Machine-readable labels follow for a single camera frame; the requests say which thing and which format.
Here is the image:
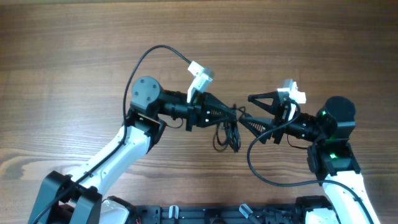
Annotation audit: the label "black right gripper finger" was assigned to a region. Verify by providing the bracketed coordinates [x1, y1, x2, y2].
[239, 116, 274, 138]
[248, 91, 280, 114]

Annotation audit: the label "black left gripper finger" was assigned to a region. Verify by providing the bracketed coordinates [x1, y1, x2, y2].
[205, 93, 236, 116]
[198, 111, 236, 128]

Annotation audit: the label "thin black cables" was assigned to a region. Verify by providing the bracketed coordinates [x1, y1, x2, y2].
[212, 105, 247, 154]

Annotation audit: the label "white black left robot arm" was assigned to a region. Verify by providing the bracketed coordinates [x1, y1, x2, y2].
[29, 77, 236, 223]

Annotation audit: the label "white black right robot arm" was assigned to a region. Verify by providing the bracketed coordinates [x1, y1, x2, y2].
[239, 90, 379, 223]

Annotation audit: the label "black left camera cable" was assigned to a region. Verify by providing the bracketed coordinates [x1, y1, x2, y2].
[29, 45, 192, 224]

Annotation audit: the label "black camera cable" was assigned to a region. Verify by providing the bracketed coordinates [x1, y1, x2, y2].
[246, 99, 376, 224]
[29, 45, 192, 224]

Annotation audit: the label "black right camera cable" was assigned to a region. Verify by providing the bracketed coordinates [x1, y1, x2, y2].
[246, 99, 376, 224]

